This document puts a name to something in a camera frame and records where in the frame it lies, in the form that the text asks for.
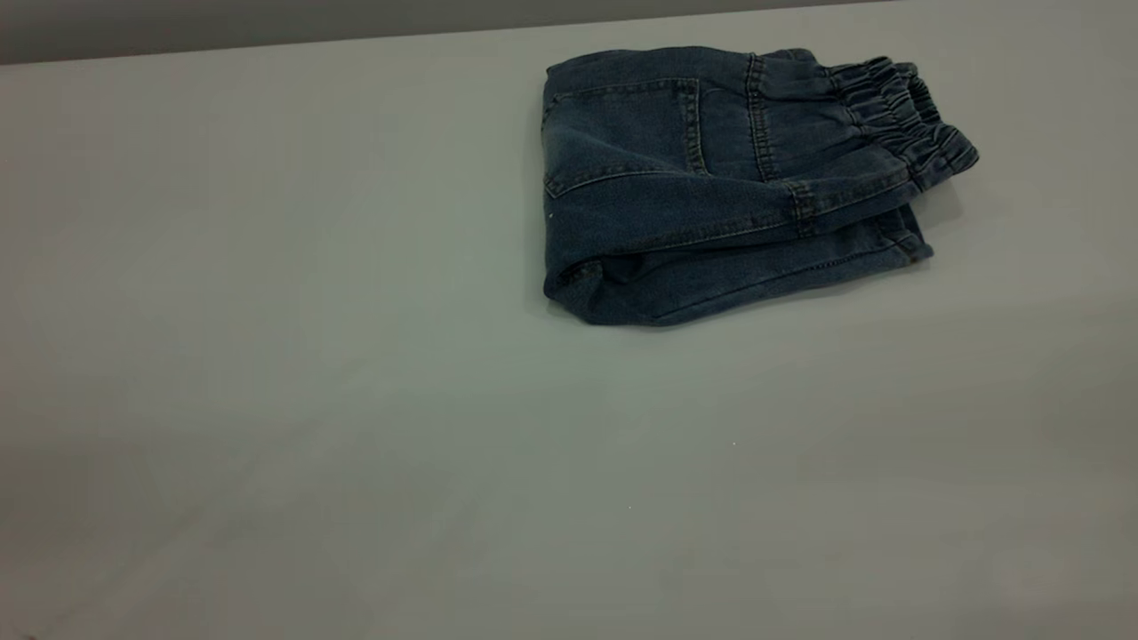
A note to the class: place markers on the blue denim shorts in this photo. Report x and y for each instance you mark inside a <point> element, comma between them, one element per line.
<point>711,178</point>

